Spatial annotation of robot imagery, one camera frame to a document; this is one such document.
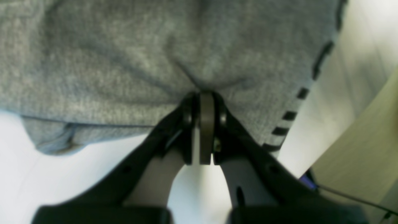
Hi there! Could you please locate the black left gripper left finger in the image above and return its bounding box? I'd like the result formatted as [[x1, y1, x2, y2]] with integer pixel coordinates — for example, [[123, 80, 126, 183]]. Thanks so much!
[[32, 93, 197, 224]]

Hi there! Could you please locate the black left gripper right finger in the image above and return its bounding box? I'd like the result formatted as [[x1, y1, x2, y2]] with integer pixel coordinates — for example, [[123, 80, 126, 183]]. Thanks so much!
[[200, 92, 368, 224]]

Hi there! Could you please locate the grey T-shirt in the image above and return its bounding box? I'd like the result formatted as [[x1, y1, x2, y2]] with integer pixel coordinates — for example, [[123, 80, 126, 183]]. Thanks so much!
[[0, 0, 346, 155]]

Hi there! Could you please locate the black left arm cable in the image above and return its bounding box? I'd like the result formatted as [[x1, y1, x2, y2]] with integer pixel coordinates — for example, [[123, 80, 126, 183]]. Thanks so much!
[[300, 170, 398, 221]]

